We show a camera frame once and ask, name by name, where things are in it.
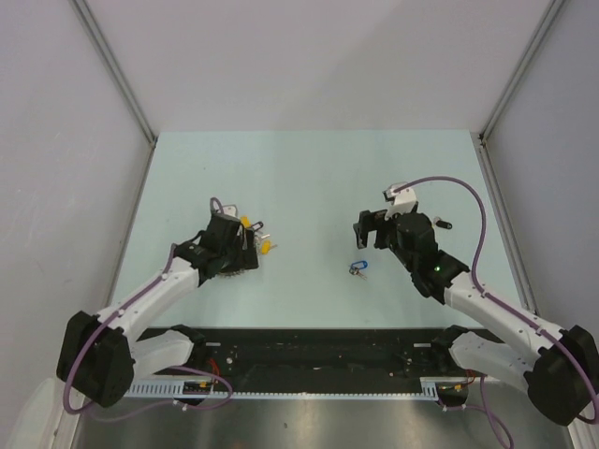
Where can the metal band with key rings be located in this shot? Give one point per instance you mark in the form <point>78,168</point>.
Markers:
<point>230,273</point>

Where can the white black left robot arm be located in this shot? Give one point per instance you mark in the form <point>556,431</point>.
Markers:
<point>103,353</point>

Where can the silver key with blue tag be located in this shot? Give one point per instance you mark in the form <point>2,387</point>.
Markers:
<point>358,274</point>

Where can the right aluminium frame post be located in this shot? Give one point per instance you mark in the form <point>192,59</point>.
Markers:
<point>532,49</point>

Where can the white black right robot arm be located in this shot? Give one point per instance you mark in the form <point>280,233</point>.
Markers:
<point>556,367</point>

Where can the white slotted cable duct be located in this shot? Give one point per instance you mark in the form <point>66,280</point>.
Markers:
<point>387,389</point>

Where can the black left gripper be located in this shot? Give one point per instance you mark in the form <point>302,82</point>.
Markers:
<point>245,257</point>

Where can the left aluminium frame post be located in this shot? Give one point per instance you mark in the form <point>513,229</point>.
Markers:
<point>99,41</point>

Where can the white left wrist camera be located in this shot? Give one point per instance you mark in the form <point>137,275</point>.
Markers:
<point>230,210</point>

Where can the aluminium frame post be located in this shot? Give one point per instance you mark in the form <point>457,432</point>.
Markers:
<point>532,49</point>
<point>99,41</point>

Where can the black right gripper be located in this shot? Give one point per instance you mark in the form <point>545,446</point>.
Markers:
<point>371,222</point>

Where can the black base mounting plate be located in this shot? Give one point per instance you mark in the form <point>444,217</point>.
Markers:
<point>286,355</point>

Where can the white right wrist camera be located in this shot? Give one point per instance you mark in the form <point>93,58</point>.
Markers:
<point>400,199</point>

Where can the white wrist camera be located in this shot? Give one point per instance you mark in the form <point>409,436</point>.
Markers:
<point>230,210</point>
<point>400,199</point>

